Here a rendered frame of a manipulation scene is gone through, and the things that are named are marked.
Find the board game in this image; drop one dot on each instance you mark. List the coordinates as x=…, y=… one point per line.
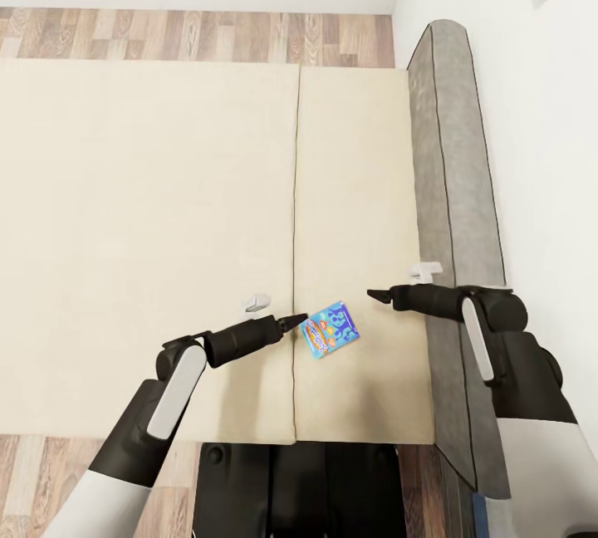
x=328, y=330

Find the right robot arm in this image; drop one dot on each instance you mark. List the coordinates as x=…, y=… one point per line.
x=552, y=471

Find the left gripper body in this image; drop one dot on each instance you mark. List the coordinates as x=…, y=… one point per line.
x=252, y=335

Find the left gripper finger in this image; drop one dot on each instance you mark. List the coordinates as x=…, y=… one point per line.
x=286, y=323

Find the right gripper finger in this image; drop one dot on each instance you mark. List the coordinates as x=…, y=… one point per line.
x=384, y=296

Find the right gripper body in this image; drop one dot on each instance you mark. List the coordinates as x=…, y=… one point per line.
x=420, y=298

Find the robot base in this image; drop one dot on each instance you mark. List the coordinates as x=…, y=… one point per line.
x=347, y=490

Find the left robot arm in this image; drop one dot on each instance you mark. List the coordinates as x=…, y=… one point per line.
x=111, y=496

